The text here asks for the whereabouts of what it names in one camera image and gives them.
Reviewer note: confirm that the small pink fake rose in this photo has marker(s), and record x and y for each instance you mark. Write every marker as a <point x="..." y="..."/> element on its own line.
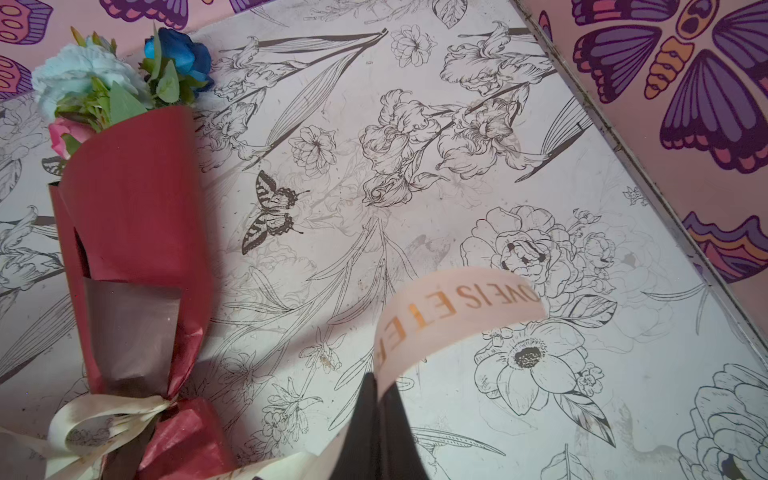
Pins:
<point x="67" y="136"/>

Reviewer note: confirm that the cream satin ribbon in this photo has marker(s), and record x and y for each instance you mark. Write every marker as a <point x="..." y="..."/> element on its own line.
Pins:
<point x="426" y="316"/>

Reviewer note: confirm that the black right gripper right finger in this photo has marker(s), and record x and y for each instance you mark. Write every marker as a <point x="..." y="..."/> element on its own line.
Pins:
<point x="399" y="458"/>

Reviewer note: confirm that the blue fake rose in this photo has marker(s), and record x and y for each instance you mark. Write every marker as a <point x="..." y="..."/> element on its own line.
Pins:
<point x="176" y="68"/>

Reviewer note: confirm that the white fake rose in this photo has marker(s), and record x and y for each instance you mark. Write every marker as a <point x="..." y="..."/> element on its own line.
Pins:
<point x="87" y="83"/>

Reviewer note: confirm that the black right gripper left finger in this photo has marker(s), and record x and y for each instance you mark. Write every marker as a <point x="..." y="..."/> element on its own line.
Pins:
<point x="360" y="452"/>

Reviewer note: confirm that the dark red wrapping paper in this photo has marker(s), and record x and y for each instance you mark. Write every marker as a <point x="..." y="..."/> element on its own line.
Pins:
<point x="132" y="232"/>

